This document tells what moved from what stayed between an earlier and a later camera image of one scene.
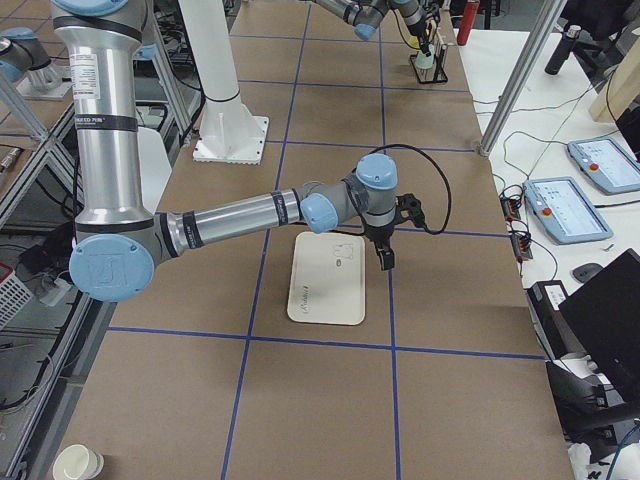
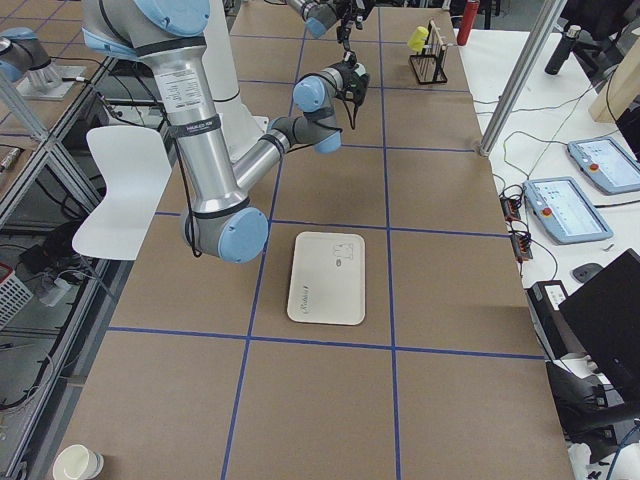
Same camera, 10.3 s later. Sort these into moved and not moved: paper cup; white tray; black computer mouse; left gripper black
Moved: left gripper black
Not moved: paper cup; white tray; black computer mouse
